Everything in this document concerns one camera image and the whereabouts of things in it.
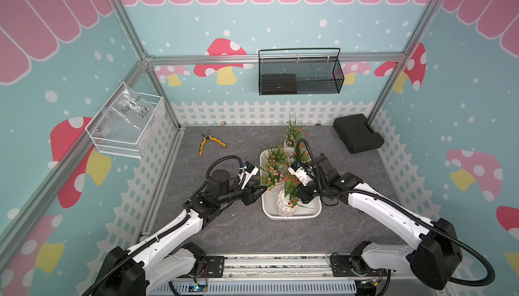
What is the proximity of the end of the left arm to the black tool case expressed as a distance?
2.21 ft

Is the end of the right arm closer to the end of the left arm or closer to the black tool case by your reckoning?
the end of the left arm

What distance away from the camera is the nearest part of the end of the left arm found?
1.94ft

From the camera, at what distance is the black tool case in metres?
1.08
